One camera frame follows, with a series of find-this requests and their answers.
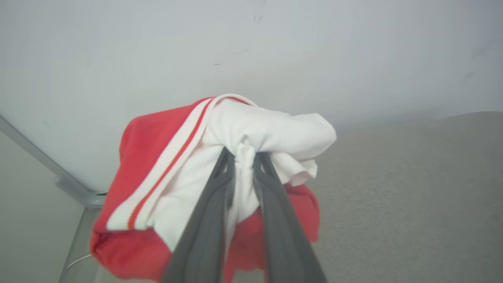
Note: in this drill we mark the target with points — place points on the grey fabric sofa cushion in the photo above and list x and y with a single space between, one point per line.
401 196

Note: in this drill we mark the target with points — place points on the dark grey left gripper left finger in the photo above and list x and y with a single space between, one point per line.
200 236

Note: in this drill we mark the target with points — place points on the red and white basketball jersey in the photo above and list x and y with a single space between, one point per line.
149 145

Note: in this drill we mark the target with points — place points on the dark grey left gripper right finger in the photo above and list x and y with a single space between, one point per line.
285 243

